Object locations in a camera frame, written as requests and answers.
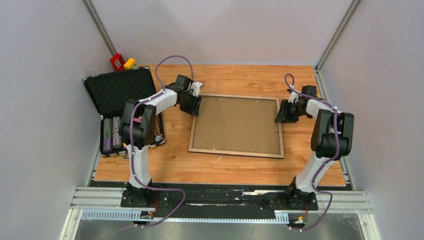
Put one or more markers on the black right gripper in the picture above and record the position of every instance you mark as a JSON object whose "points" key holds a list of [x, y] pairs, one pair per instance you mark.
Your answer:
{"points": [[283, 116]]}

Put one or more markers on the aluminium rail frame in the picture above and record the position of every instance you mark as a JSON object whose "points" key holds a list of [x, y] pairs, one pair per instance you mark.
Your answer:
{"points": [[91, 204]]}

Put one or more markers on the red toy house block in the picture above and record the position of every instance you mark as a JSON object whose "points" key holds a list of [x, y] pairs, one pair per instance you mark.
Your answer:
{"points": [[118, 62]]}

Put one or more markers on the black poker chip case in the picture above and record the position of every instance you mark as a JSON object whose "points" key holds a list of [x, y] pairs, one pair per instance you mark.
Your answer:
{"points": [[110, 92]]}

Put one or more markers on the green purple chip stack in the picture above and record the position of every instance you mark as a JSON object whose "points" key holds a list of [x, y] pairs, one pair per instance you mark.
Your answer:
{"points": [[107, 135]]}

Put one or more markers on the grey pink chip stack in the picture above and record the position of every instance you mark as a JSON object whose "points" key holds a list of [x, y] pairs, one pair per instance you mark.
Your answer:
{"points": [[116, 138]]}

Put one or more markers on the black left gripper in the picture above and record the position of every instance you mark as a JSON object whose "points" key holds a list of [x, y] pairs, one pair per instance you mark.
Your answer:
{"points": [[195, 109]]}

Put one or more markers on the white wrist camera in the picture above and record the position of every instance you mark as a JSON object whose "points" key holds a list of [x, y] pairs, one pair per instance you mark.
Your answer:
{"points": [[195, 88], [293, 97]]}

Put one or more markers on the yellow toy block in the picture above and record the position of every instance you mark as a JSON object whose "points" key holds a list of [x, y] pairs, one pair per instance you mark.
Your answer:
{"points": [[131, 63]]}

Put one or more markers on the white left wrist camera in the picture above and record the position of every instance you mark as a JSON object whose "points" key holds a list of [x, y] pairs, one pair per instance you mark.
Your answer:
{"points": [[195, 88]]}

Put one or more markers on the wooden picture frame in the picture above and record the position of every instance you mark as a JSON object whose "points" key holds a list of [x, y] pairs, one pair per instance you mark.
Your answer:
{"points": [[235, 153]]}

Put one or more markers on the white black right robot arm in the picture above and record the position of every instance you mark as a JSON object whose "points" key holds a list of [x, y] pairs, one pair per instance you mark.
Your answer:
{"points": [[331, 139]]}

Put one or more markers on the brown cardboard backing board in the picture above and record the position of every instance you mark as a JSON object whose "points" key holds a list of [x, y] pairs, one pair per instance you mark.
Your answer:
{"points": [[236, 124]]}

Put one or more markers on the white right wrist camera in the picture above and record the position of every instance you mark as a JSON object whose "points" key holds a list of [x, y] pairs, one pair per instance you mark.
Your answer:
{"points": [[293, 97]]}

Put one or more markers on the brown orange chip stack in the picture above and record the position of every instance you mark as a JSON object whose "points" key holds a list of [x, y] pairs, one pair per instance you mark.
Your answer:
{"points": [[158, 136]]}

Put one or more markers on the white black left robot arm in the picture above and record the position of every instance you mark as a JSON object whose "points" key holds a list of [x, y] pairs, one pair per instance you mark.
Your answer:
{"points": [[137, 130]]}

